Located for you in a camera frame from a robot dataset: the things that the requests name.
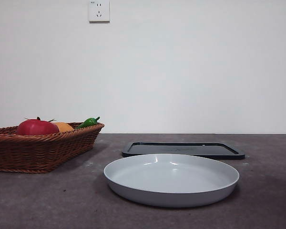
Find yellow-orange potato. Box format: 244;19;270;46
52;122;75;133

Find brown wicker basket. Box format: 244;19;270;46
0;122;105;174

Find pale grey round plate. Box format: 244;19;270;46
103;153;240;208

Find dark rectangular tray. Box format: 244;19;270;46
122;142;245;160

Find green pepper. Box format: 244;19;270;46
75;116;101;130

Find white wall power socket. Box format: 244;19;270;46
89;0;111;24

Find red tomato with green stem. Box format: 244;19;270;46
16;116;60;136

